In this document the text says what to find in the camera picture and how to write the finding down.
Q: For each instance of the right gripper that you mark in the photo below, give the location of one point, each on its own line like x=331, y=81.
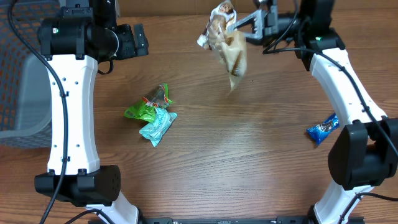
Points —
x=262, y=22

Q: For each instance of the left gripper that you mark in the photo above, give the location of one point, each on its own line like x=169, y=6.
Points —
x=130, y=49

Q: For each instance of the beige wrapper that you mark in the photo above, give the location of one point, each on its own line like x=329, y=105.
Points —
x=232, y=53

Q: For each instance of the green snack packet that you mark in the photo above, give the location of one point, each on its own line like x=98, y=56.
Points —
x=144, y=108

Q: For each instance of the teal white snack packet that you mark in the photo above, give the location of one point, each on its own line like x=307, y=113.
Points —
x=154, y=131

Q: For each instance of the blue snack packet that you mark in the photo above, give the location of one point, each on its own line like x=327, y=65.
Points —
x=321, y=131

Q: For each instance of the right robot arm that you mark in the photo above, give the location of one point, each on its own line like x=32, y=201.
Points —
x=365, y=153

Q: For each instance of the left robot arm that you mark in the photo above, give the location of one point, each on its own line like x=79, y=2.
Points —
x=72, y=44

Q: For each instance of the white barcode scanner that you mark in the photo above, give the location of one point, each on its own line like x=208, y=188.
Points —
x=221, y=17

